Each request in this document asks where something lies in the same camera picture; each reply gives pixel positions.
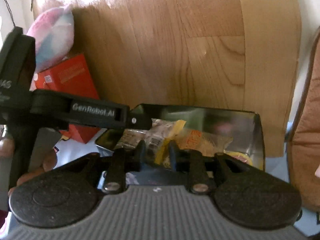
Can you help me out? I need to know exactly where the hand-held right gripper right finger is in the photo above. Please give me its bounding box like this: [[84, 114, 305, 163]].
[[168, 140, 240, 194]]

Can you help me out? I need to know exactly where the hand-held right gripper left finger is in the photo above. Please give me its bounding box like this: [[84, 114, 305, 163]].
[[82, 140, 147, 194]]

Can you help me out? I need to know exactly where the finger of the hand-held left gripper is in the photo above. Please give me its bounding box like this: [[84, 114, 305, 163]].
[[31, 90, 153, 130]]

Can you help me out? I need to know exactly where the clear snack packet yellow edge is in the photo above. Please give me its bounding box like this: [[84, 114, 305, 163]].
[[147, 119, 187, 165]]

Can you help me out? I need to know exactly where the black cardboard box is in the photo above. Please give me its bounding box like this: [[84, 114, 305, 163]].
[[95, 103, 266, 188]]

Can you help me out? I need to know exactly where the jelly cup with yellow lid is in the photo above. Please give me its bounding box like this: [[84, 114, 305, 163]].
[[224, 151, 253, 166]]

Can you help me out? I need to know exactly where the person's left hand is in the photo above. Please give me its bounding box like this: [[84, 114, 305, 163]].
[[0, 132, 58, 198]]

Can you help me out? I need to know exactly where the red gift box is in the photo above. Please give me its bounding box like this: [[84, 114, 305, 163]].
[[30, 53, 102, 144]]

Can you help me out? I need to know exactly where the pastel plush toy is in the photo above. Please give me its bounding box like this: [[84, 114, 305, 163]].
[[26, 5, 75, 72]]

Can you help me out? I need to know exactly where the wooden board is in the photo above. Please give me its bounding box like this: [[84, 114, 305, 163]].
[[32, 0, 302, 158]]

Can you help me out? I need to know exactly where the printed cartoon bed sheet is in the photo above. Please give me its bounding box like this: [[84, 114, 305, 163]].
[[0, 121, 320, 240]]

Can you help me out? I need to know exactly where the brown seat cushion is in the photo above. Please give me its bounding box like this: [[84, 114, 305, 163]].
[[286, 30, 320, 210]]

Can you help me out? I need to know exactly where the thin black wall cable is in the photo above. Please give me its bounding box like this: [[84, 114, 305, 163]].
[[0, 0, 17, 28]]

